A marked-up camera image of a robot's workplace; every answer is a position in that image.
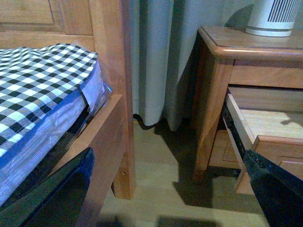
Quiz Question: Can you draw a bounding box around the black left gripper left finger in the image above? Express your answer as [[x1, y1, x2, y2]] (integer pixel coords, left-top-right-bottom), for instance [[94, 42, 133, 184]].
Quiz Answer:
[[0, 148, 95, 227]]

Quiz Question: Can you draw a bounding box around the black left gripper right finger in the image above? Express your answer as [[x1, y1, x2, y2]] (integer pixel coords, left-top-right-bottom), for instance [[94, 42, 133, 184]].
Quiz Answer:
[[244, 150, 303, 227]]

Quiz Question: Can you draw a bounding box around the wooden drawer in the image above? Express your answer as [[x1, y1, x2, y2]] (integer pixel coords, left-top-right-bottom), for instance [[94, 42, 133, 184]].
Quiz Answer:
[[208, 130, 240, 169], [222, 86, 303, 194]]

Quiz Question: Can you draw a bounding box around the plastic-wrapped mattress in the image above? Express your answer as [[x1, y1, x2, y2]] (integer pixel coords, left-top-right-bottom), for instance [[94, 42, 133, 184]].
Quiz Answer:
[[0, 62, 109, 204]]

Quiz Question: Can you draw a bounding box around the wooden nightstand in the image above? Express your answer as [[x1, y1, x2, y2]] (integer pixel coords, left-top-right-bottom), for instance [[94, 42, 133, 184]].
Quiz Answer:
[[193, 26, 303, 183]]

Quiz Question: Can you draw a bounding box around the checkered bed sheet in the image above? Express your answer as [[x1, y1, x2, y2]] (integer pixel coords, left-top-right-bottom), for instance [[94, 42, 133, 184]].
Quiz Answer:
[[0, 43, 98, 155]]

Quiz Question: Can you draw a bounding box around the grey-green curtain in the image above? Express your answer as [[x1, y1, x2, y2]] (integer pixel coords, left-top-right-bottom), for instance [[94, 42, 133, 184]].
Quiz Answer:
[[130, 0, 254, 131]]

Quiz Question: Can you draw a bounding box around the wooden bed frame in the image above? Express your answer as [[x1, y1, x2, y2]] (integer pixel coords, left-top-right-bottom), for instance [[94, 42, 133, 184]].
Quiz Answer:
[[0, 0, 135, 227]]

